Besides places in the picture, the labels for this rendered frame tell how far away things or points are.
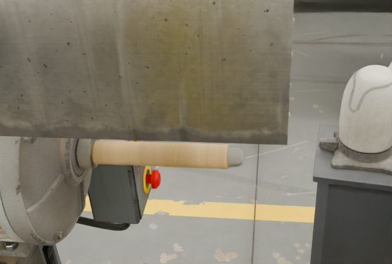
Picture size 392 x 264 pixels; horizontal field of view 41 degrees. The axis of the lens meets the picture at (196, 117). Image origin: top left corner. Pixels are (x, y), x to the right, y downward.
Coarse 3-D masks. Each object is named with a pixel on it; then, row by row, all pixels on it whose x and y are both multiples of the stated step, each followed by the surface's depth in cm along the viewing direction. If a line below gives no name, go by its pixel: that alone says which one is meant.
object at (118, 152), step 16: (96, 144) 69; (112, 144) 69; (128, 144) 69; (144, 144) 69; (160, 144) 69; (176, 144) 68; (192, 144) 68; (208, 144) 68; (96, 160) 69; (112, 160) 69; (128, 160) 69; (144, 160) 68; (160, 160) 68; (176, 160) 68; (192, 160) 67; (208, 160) 67; (224, 160) 67
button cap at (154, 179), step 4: (152, 172) 107; (156, 172) 107; (148, 176) 107; (152, 176) 106; (156, 176) 106; (160, 176) 109; (148, 180) 107; (152, 180) 106; (156, 180) 106; (152, 184) 106; (156, 184) 107; (152, 188) 107; (156, 188) 108
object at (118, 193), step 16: (96, 176) 99; (112, 176) 98; (128, 176) 98; (144, 176) 105; (96, 192) 101; (112, 192) 101; (128, 192) 100; (144, 192) 107; (96, 208) 104; (112, 208) 103; (128, 208) 102; (144, 208) 107; (96, 224) 108; (112, 224) 110; (128, 224) 111
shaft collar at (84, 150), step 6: (78, 144) 69; (84, 144) 69; (90, 144) 69; (78, 150) 69; (84, 150) 69; (90, 150) 69; (78, 156) 69; (84, 156) 69; (90, 156) 69; (78, 162) 69; (84, 162) 69; (90, 162) 69; (90, 168) 70
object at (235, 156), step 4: (228, 148) 68; (232, 148) 68; (236, 148) 68; (228, 152) 67; (232, 152) 67; (236, 152) 67; (240, 152) 67; (228, 156) 67; (232, 156) 67; (236, 156) 67; (240, 156) 67; (228, 160) 67; (232, 160) 67; (236, 160) 67; (240, 160) 67; (228, 164) 67; (232, 164) 67; (236, 164) 67; (240, 164) 68
